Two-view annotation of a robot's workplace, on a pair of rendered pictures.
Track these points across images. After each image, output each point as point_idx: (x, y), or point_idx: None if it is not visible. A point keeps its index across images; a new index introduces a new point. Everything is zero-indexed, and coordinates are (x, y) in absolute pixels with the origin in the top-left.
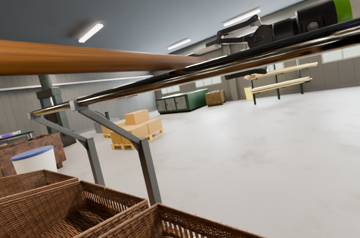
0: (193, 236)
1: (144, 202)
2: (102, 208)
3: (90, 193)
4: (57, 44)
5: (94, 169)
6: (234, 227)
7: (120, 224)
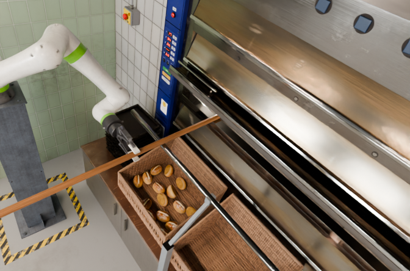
0: (146, 241)
1: None
2: None
3: None
4: (190, 126)
5: None
6: (138, 198)
7: (187, 218)
